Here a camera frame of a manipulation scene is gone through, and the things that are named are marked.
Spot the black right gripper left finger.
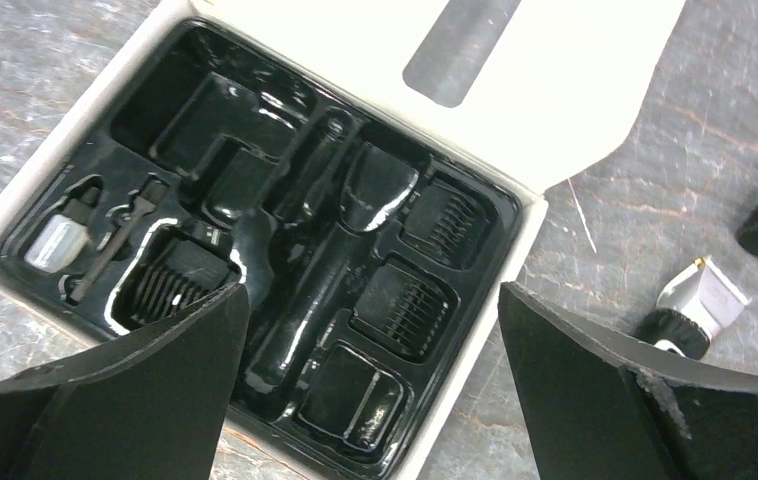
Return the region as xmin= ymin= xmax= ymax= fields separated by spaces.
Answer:
xmin=0 ymin=283 xmax=249 ymax=479

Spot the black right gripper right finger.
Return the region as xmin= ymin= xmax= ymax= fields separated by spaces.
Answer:
xmin=498 ymin=282 xmax=758 ymax=479

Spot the silver clipper blade head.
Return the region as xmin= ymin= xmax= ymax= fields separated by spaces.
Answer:
xmin=631 ymin=256 xmax=751 ymax=361

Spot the black comb guard slot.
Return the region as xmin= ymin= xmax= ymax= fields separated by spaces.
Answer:
xmin=401 ymin=176 xmax=491 ymax=270
xmin=350 ymin=260 xmax=456 ymax=363

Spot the black comb in tray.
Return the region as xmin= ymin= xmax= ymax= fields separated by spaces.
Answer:
xmin=112 ymin=237 xmax=237 ymax=330

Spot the small white oil bottle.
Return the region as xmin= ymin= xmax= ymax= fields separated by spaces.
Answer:
xmin=24 ymin=185 xmax=101 ymax=274

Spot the black cleaning brush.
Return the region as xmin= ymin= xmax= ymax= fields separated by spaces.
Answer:
xmin=67 ymin=178 xmax=168 ymax=304

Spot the white clipper kit box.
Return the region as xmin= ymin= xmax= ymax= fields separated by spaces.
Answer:
xmin=0 ymin=1 xmax=684 ymax=479

